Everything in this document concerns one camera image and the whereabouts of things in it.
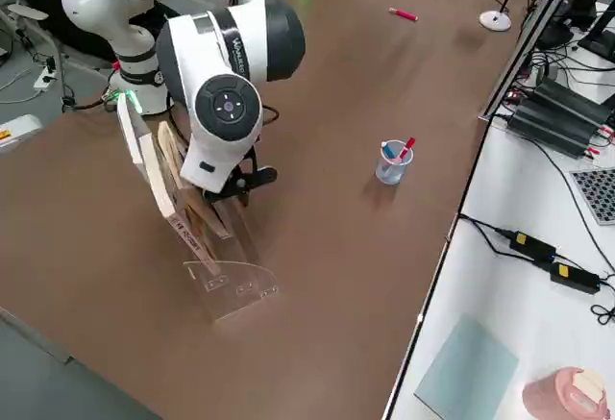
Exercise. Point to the white box yellow label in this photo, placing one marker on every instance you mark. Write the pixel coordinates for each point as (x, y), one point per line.
(17, 131)

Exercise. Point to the blue pen white cap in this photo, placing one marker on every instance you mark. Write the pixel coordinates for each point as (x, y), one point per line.
(390, 150)

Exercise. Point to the perforated metal plate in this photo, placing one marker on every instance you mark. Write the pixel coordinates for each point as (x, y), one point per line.
(598, 194)

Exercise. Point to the clear acrylic storage rack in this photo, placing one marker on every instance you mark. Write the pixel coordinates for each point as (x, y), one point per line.
(240, 276)

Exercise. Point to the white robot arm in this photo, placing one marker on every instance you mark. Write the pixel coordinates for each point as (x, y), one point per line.
(216, 55)

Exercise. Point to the aluminium frame post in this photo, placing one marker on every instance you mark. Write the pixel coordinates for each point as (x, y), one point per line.
(528, 40)

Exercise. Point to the dark book with hand picture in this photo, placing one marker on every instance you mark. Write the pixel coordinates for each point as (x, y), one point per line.
(240, 230)

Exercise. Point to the black finned power supply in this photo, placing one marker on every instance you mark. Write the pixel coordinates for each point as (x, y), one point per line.
(572, 103)
(548, 129)

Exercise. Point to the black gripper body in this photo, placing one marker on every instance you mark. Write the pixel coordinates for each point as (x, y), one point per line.
(226, 195)

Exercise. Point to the pale teal glass sheet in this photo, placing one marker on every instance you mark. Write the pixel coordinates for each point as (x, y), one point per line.
(466, 372)

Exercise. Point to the clear plastic pen cup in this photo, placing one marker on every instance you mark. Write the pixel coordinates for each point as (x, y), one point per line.
(391, 172)

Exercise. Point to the tan paperback book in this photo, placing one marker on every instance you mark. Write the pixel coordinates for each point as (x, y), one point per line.
(168, 151)

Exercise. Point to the black power adapter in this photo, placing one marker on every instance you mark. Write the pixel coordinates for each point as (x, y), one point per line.
(531, 245)
(574, 277)

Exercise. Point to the pink jaw model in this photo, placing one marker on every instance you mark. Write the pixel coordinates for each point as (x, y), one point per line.
(552, 396)

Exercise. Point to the red-capped marker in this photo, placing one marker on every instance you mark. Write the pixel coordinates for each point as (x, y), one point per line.
(410, 143)

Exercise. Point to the black monitor stand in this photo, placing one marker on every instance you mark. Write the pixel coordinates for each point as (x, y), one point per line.
(598, 40)

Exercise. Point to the pink marker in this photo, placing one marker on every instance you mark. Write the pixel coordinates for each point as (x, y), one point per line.
(403, 14)

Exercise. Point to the white power strip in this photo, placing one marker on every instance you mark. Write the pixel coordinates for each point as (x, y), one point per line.
(45, 79)

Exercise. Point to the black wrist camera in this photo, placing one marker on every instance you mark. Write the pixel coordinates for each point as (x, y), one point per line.
(262, 180)

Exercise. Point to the circuit board red light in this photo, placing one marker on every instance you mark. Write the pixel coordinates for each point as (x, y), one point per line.
(512, 96)

